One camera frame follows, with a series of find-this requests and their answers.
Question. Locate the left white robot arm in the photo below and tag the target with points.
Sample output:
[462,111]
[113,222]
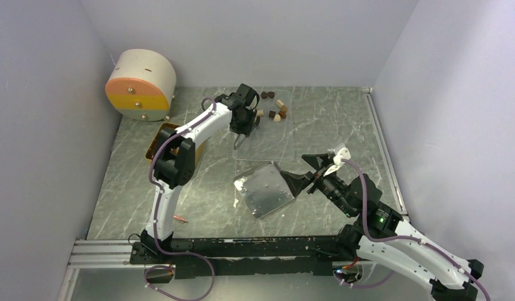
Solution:
[174,160]

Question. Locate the clear plastic tray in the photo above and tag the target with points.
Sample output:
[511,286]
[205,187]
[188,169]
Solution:
[273,138]

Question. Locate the gold chocolate box tray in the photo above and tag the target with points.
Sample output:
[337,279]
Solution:
[157,141]

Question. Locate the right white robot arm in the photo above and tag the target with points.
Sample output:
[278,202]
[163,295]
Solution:
[381,234]

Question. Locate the square silver metal lid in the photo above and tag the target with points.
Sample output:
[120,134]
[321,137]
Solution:
[263,189]

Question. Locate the red pen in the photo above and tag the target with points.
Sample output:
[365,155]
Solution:
[180,219]

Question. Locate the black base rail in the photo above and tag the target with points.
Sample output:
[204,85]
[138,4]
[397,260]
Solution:
[318,255]

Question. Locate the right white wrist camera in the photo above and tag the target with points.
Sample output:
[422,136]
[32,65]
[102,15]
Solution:
[337,155]

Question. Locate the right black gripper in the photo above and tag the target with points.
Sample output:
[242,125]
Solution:
[297,182]

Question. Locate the round pastel drawer box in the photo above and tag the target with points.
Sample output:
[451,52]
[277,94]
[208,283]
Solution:
[142,85]

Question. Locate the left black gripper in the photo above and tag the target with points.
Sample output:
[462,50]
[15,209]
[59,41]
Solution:
[245,130]

